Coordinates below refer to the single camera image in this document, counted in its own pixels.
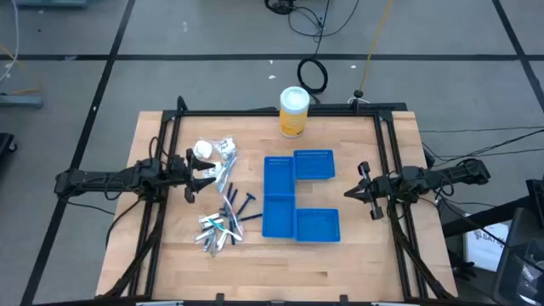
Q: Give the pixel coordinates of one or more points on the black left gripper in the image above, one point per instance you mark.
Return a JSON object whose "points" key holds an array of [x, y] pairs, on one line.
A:
{"points": [[183, 174]]}

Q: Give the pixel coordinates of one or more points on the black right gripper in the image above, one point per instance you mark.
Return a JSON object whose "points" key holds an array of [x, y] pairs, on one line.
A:
{"points": [[380, 189]]}

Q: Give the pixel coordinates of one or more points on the clear packet of white cotton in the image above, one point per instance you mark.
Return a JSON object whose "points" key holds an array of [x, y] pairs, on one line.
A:
{"points": [[224, 145], [213, 170]]}

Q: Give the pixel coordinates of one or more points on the blue toothbrush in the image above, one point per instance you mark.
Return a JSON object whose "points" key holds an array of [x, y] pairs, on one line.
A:
{"points": [[223, 183]]}

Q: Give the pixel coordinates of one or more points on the round white cotton pad pack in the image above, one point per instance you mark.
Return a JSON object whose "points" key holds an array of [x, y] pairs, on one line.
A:
{"points": [[202, 149]]}

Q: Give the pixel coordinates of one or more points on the white plastic packets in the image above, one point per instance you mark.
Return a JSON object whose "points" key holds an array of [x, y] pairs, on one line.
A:
{"points": [[229, 163]]}

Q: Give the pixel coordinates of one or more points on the teal toothbrush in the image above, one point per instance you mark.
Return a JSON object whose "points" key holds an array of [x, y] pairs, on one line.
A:
{"points": [[217, 225]]}

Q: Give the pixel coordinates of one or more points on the red toothbrush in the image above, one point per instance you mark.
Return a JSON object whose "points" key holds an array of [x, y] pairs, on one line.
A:
{"points": [[236, 221]]}

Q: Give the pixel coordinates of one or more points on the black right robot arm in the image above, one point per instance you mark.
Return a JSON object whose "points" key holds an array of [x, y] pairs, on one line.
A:
{"points": [[446, 174]]}

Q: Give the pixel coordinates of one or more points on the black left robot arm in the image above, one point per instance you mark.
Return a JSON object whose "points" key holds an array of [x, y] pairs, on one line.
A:
{"points": [[106, 178]]}

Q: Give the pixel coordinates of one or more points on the wide blue plastic basket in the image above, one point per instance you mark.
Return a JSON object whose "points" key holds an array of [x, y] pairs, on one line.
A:
{"points": [[314, 166], [318, 225]]}

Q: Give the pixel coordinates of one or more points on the yellow wipes canister white lid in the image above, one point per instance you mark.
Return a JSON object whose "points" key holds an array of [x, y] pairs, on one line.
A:
{"points": [[293, 119]]}

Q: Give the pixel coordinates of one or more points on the black slanted metal bar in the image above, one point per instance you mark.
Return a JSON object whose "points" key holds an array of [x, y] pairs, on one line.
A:
{"points": [[476, 219]]}

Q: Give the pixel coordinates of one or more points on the black clamp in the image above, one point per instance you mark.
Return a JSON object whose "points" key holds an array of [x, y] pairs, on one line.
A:
{"points": [[463, 268]]}

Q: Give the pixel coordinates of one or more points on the white printed box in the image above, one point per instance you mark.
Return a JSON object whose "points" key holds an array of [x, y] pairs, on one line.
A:
{"points": [[484, 251]]}

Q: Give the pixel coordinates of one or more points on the black equipment cart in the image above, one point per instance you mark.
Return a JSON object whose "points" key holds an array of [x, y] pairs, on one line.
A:
{"points": [[523, 255]]}

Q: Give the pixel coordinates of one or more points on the grey metal base bar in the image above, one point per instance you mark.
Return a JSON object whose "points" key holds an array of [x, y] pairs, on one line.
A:
{"points": [[21, 101]]}

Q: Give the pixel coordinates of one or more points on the black equipment piece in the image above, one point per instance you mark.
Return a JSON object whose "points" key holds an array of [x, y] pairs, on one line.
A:
{"points": [[5, 142]]}

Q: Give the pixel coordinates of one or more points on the grey-blue metal base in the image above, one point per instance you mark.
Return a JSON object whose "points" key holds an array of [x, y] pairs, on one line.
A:
{"points": [[51, 3]]}

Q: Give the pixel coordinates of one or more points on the black aluminium table frame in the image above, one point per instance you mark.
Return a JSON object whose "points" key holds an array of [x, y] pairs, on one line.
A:
{"points": [[234, 113]]}

